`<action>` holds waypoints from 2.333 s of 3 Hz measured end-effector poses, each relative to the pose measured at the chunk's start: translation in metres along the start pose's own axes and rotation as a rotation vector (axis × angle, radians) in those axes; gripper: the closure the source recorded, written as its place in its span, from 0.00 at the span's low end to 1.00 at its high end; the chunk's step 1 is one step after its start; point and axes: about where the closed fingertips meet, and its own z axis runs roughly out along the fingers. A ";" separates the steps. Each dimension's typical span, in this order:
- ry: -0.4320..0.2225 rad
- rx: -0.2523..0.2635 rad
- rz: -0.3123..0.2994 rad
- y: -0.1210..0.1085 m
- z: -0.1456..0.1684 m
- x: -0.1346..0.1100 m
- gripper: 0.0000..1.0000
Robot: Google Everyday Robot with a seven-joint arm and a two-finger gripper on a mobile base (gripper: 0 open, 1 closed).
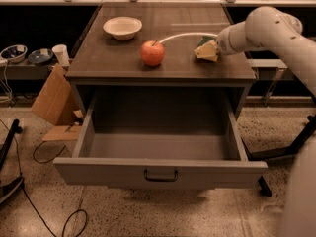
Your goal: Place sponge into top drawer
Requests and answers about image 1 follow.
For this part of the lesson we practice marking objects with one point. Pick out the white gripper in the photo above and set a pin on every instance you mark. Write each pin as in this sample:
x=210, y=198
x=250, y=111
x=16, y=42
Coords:
x=224, y=43

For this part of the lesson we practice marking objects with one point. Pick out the green and yellow sponge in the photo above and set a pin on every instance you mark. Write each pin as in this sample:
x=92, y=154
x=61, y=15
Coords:
x=204, y=40

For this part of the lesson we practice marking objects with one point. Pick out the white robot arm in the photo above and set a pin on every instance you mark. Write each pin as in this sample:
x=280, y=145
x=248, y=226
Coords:
x=267, y=28

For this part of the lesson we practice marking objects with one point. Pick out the grey drawer cabinet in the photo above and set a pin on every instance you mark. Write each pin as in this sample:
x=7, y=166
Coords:
x=104, y=60

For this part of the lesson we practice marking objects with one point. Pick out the open grey top drawer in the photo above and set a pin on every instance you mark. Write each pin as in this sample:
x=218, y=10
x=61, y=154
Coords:
x=162, y=129

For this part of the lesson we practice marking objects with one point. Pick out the red apple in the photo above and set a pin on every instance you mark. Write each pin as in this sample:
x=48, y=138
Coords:
x=152, y=53

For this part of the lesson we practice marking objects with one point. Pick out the grey side shelf right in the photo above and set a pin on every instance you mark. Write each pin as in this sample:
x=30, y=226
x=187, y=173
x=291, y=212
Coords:
x=268, y=69

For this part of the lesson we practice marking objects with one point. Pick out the grey side shelf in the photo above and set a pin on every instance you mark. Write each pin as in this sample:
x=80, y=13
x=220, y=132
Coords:
x=25, y=70
x=268, y=69

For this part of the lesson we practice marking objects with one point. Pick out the white paper bowl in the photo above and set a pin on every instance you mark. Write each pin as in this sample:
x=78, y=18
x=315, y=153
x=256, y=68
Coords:
x=122, y=28

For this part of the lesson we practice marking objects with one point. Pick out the white paper cup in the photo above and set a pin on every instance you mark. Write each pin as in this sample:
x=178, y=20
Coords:
x=61, y=53

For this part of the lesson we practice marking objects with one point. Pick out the brown cardboard box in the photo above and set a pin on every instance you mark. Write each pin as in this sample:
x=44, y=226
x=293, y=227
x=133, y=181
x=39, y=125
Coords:
x=57, y=105

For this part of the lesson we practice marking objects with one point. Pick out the blue bowl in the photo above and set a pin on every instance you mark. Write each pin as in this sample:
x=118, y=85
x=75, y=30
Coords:
x=14, y=54
x=41, y=56

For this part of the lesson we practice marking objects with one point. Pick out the blue bowl far left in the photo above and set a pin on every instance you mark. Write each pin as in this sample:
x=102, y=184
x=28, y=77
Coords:
x=14, y=54

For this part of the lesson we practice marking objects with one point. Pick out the grey side shelf left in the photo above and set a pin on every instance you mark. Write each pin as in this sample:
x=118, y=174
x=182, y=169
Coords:
x=25, y=70

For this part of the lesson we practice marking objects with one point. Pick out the black stand leg left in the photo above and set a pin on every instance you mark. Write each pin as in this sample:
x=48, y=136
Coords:
x=7, y=190

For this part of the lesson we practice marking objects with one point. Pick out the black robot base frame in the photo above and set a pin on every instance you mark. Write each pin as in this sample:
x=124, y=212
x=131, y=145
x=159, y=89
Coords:
x=278, y=139

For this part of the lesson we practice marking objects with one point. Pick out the black drawer handle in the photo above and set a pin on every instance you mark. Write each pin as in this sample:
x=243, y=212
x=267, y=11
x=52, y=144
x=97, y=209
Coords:
x=160, y=177

